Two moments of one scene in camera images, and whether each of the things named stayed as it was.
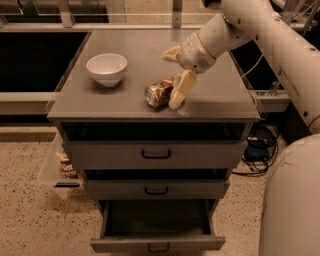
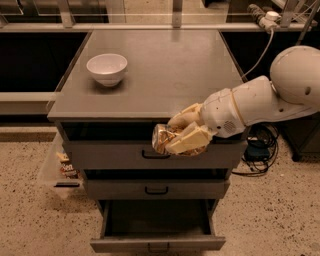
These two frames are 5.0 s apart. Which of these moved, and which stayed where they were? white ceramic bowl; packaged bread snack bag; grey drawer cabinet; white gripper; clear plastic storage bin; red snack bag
Moved: white gripper; packaged bread snack bag
Stayed: white ceramic bowl; red snack bag; clear plastic storage bin; grey drawer cabinet
